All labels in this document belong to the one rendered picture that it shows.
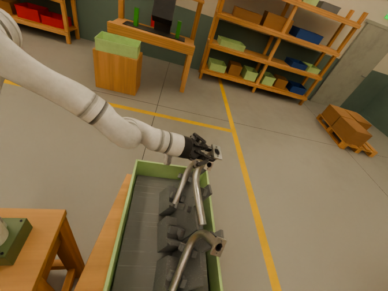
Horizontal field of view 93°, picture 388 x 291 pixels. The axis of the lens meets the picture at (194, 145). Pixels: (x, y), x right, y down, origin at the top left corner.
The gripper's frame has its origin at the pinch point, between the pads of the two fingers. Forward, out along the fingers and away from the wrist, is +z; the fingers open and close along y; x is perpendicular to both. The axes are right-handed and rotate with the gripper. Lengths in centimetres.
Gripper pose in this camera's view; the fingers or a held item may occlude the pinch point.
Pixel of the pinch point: (211, 153)
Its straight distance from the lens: 69.5
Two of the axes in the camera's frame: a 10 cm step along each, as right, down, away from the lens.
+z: 8.1, 2.2, 5.5
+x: -5.8, 4.3, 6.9
